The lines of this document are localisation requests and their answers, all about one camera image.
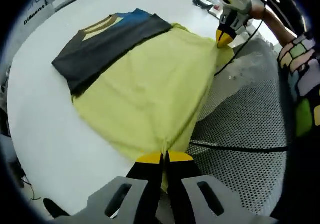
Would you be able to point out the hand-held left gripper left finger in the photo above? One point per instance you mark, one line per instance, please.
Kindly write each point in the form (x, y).
(105, 209)

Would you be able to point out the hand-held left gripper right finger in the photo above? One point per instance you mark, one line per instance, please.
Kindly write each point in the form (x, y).
(200, 209)

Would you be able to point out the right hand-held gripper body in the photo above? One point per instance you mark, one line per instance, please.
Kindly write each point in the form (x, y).
(237, 2)

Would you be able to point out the blue yellow grey garment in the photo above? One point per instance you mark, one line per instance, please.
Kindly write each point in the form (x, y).
(150, 89)

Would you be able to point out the dark grey curved object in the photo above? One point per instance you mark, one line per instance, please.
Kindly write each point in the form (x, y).
(202, 3)

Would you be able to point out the person's patterned shirt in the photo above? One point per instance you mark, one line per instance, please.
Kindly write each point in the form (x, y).
(302, 67)

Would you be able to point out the perforated grey mat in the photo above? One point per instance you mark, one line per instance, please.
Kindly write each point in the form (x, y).
(245, 114)

